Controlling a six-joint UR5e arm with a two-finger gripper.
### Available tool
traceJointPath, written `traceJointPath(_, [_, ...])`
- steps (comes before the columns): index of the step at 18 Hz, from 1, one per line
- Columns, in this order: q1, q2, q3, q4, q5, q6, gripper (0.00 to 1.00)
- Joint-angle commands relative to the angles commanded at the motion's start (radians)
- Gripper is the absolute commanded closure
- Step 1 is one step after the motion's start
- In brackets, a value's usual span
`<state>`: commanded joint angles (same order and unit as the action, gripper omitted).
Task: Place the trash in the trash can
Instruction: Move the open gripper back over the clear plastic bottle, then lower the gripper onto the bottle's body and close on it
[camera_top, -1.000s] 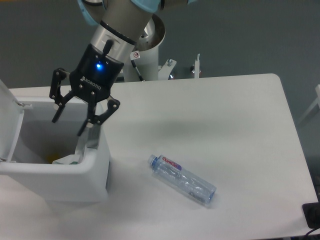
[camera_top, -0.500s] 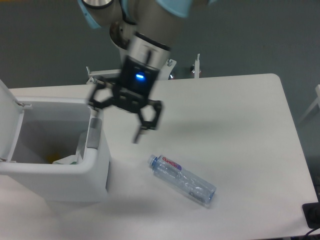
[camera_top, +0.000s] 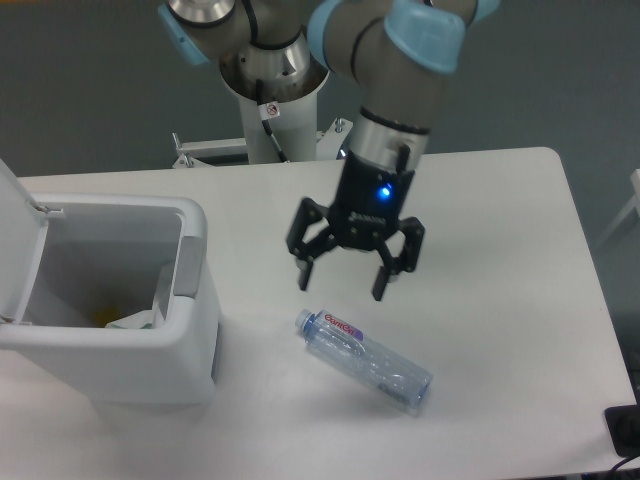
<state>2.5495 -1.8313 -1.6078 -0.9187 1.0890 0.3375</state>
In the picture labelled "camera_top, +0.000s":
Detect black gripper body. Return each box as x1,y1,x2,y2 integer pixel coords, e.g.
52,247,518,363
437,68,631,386
328,153,416,251

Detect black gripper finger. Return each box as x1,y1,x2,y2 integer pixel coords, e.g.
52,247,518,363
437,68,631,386
371,217,425,301
286,197,338,291

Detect clear plastic water bottle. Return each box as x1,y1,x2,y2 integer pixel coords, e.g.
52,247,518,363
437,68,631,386
295,309,432,414

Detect white paper carton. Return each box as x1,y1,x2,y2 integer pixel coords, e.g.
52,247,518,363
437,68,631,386
106,263,174,329

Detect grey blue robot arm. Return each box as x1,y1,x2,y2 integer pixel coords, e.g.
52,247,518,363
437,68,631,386
158,1,497,298

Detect white trash can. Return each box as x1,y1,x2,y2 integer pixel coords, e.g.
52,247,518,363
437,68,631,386
1,194,220,404

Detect yellow trash in bin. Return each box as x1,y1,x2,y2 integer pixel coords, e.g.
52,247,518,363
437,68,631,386
91,308,120,328

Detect white trash can lid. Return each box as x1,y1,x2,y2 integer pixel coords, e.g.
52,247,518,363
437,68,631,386
1,161,62,323

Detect black device at table edge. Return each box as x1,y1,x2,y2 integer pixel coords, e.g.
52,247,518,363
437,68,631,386
604,404,639,457

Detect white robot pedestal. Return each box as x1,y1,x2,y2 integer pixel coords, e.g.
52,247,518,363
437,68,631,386
171,27,356,170

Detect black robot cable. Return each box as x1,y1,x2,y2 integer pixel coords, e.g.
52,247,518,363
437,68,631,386
255,78,291,164

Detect white frame at right edge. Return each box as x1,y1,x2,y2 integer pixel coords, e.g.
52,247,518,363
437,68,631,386
596,169,639,249

